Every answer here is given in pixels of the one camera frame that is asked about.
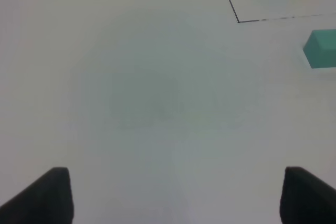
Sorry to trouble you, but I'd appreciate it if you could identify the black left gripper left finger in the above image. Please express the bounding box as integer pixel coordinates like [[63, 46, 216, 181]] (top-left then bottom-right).
[[1, 167, 74, 223]]

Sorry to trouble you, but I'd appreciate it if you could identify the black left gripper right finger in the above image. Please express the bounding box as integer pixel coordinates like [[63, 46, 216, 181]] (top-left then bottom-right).
[[279, 167, 335, 224]]

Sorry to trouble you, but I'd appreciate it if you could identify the teal cube block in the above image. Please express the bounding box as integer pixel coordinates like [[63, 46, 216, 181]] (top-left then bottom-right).
[[303, 29, 336, 69]]

